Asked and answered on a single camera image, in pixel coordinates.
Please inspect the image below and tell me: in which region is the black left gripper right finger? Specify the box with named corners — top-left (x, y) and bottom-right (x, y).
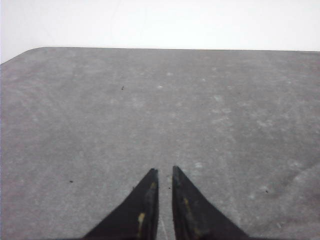
top-left (172, 165), bottom-right (248, 240)

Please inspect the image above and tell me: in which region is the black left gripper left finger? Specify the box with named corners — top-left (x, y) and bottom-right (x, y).
top-left (83, 168), bottom-right (159, 240)

